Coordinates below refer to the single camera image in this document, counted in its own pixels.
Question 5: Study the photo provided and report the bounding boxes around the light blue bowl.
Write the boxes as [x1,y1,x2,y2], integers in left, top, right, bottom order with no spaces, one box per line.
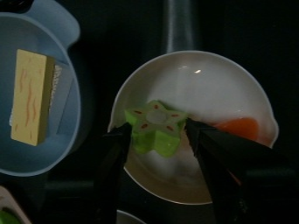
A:
[0,0,81,178]

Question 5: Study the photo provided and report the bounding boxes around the grey vertical frame pole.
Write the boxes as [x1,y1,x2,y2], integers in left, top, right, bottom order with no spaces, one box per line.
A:
[164,0,202,55]

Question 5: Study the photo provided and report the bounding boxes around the orange toy food piece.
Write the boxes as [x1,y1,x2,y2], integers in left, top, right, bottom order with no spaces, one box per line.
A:
[211,116,262,143]

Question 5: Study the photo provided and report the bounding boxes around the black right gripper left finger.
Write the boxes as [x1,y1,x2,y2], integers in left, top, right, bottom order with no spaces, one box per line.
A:
[91,122,134,224]

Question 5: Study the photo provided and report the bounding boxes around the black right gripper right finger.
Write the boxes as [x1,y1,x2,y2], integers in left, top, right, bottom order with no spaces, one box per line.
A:
[184,118,276,224]

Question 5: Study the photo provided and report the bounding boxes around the yellow toy egg block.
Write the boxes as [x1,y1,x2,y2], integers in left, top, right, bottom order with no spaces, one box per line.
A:
[9,48,56,147]

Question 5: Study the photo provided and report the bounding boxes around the green toy starfruit piece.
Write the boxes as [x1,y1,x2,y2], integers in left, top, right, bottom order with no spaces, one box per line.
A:
[124,100,190,159]

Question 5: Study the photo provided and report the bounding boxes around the white oval bowl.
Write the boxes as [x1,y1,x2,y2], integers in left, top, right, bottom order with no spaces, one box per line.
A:
[107,50,280,206]

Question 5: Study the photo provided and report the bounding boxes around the patterned sandwich picture box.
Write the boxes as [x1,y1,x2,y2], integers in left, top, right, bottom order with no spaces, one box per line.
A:
[0,185,33,224]

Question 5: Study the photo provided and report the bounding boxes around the white round dish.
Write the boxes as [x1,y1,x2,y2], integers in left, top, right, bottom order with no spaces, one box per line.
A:
[116,209,148,224]

